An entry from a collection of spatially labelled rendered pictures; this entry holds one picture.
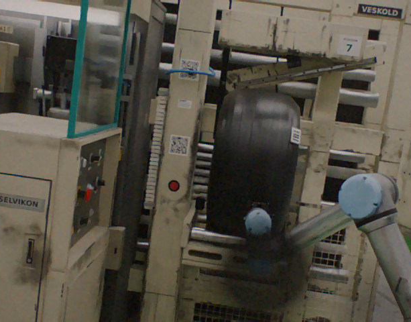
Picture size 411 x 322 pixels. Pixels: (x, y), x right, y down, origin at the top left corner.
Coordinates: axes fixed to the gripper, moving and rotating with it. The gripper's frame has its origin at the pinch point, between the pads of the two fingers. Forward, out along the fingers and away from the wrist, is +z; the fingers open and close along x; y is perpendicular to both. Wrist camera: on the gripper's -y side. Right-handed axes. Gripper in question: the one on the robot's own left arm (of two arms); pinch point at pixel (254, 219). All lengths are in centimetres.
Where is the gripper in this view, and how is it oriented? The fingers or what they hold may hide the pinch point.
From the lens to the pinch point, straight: 216.1
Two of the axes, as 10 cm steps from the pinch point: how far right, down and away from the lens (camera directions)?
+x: -9.9, -1.4, 0.6
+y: 1.4, -9.9, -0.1
